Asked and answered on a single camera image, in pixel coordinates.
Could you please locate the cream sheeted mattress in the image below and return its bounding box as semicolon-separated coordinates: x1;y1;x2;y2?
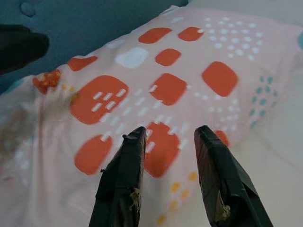
187;0;303;227

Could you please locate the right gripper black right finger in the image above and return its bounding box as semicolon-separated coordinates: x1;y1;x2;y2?
194;125;274;227

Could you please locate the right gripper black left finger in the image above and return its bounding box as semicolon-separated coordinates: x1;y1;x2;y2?
89;126;147;227

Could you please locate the blue upholstered headboard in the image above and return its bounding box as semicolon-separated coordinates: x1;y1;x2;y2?
0;0;190;95

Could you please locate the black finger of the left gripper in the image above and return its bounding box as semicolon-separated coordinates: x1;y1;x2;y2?
0;23;51;76

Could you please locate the pink dotted pillow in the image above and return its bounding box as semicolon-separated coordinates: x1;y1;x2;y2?
0;4;303;227

